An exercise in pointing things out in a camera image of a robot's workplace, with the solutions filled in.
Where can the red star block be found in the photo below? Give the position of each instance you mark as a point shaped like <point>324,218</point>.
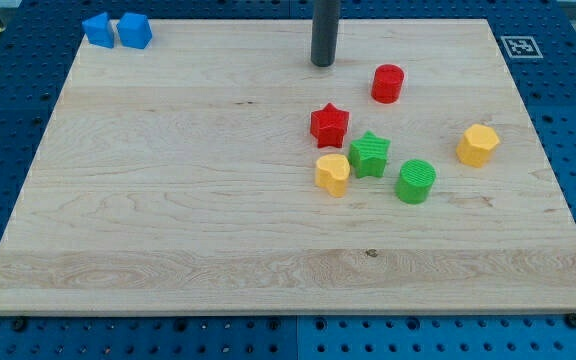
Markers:
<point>329,126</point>

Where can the yellow hexagon block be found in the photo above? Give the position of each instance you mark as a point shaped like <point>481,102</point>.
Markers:
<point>477,145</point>

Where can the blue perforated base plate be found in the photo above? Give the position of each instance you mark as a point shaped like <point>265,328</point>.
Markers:
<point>37,49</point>

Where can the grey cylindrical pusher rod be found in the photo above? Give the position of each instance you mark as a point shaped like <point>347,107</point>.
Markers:
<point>325,22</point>

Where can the blue cube block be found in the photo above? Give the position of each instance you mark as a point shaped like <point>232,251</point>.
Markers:
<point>134,30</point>

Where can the red cylinder block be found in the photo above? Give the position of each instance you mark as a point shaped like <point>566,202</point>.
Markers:
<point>387,83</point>

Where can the white fiducial marker tag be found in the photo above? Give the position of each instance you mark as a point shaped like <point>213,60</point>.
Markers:
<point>521,47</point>

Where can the blue pentagon block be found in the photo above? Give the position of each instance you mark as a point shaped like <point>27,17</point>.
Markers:
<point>98,29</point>

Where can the green star block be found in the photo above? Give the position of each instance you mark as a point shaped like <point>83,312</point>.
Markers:
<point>368,155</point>

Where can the light wooden board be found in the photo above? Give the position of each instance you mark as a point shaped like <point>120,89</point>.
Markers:
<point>180,180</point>

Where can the yellow heart block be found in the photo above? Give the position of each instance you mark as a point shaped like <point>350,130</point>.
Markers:
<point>332,173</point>

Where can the green cylinder block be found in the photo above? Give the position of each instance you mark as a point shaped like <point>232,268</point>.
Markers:
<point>416,178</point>

